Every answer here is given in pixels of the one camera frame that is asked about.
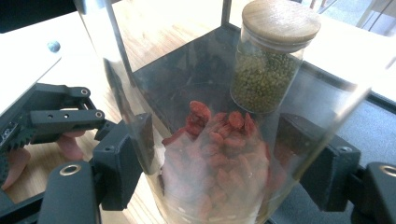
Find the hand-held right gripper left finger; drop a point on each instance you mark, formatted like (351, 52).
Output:
(115, 161)

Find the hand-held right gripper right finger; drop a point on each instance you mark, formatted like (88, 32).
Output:
(336, 168)

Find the glass jar of red goji berries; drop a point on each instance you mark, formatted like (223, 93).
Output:
(218, 168)

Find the glass jar of green mung beans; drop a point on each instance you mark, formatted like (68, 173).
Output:
(264, 77)

